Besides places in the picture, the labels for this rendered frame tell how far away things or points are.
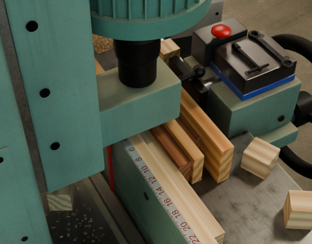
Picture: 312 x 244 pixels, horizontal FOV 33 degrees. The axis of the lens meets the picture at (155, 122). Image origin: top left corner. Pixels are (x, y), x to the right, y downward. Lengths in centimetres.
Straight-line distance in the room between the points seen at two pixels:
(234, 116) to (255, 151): 6
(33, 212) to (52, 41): 21
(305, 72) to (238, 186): 166
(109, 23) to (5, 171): 18
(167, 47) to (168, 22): 37
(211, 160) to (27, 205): 27
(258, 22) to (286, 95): 180
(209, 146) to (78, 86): 24
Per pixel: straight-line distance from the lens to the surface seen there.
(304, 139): 210
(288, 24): 265
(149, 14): 55
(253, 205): 75
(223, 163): 73
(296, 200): 72
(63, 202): 84
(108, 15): 55
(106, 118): 68
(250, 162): 77
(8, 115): 50
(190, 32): 135
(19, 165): 56
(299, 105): 99
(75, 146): 63
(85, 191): 88
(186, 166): 73
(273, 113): 85
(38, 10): 50
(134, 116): 70
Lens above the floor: 151
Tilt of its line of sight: 47 degrees down
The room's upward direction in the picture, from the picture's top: 1 degrees clockwise
